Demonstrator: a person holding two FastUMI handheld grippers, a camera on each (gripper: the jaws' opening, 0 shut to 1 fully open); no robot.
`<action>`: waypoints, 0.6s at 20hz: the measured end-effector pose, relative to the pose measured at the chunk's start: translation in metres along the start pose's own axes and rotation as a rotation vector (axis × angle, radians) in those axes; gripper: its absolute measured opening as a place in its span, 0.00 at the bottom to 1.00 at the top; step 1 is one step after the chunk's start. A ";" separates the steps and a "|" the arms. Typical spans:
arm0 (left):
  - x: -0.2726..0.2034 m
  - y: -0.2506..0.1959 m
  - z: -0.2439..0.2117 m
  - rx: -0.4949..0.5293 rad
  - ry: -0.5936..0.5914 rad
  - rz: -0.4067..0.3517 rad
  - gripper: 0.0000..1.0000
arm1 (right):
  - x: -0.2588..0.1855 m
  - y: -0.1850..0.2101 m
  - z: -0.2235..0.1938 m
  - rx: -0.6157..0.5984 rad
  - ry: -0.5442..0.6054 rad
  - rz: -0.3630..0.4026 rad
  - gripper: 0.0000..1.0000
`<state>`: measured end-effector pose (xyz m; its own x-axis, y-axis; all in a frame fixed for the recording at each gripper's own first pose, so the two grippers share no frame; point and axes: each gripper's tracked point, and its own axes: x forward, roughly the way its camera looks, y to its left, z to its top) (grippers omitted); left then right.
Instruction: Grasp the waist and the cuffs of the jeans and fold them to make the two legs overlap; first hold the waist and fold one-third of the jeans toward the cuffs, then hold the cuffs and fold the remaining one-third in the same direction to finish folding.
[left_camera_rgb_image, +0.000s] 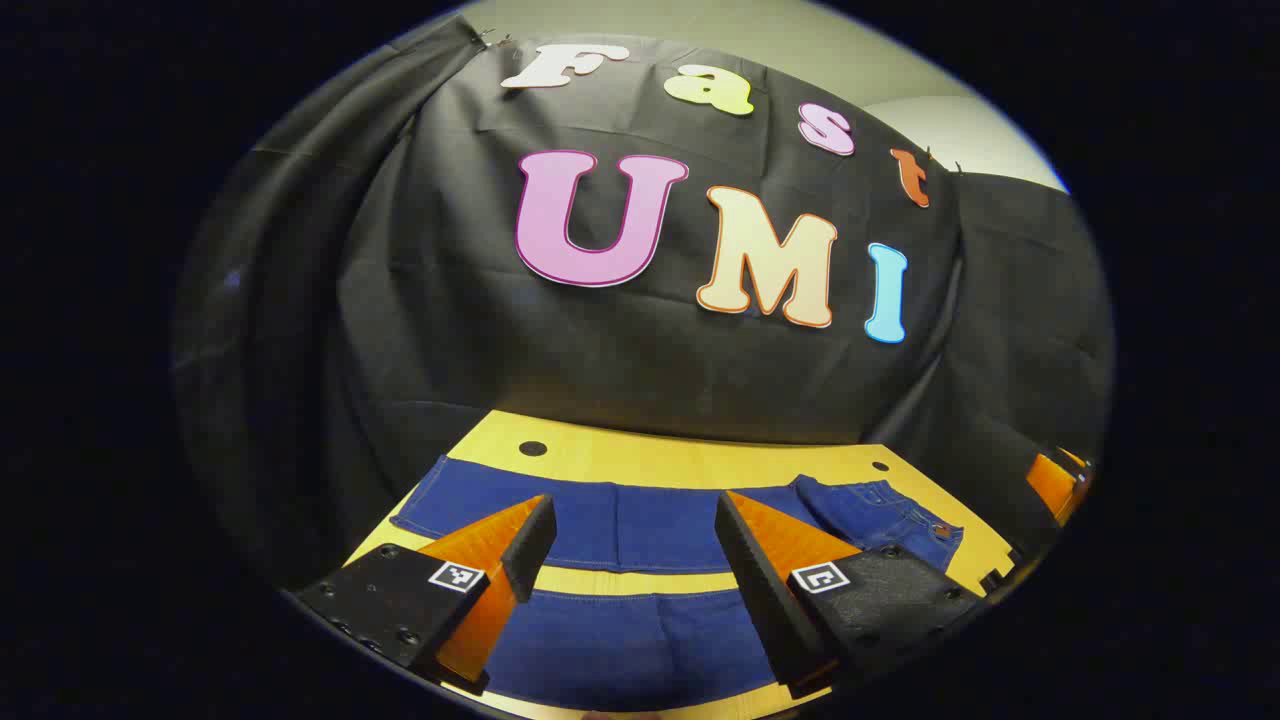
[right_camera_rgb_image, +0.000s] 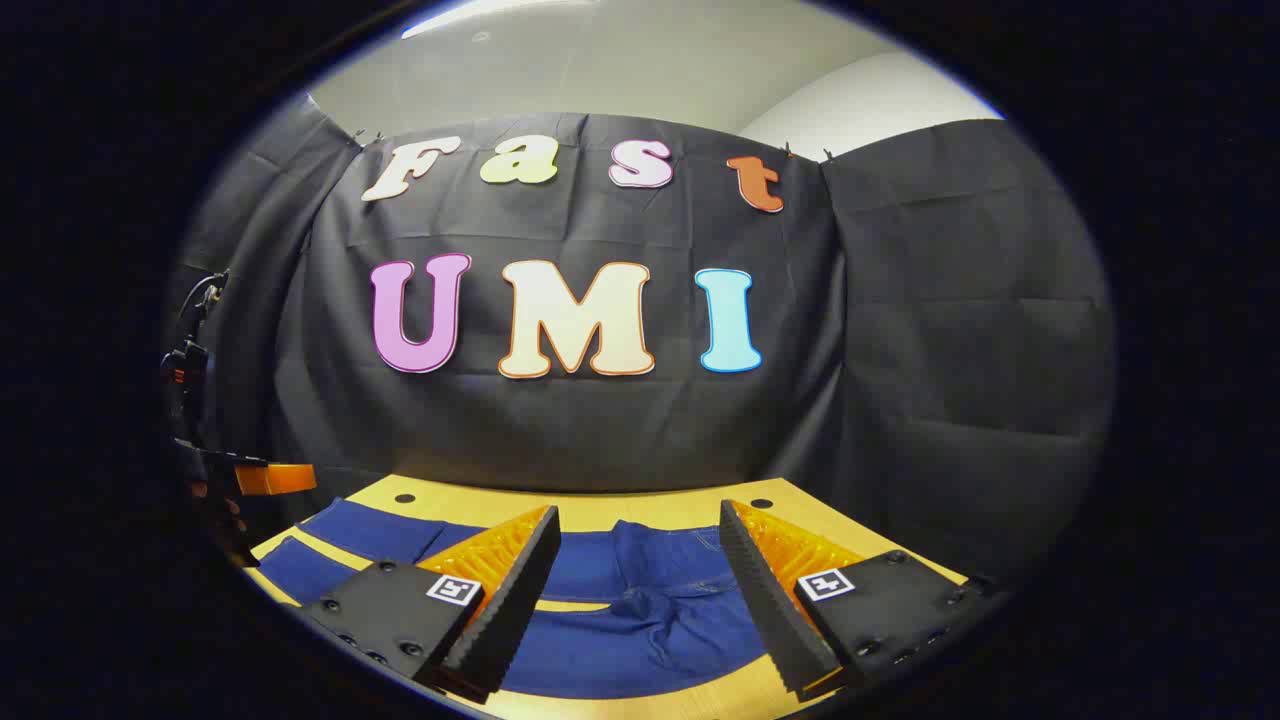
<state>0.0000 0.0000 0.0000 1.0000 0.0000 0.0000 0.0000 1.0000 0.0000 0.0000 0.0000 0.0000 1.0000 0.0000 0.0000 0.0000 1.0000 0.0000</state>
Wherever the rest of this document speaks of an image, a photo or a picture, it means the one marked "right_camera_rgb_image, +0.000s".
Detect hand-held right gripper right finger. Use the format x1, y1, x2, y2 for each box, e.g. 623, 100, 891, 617
718, 498, 1001, 701

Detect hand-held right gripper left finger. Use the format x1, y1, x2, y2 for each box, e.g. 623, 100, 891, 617
300, 503, 563, 706

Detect blue jeans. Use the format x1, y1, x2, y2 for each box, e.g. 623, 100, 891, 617
255, 497, 801, 701

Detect black backdrop cloth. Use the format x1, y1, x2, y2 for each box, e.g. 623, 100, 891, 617
165, 95, 1116, 591

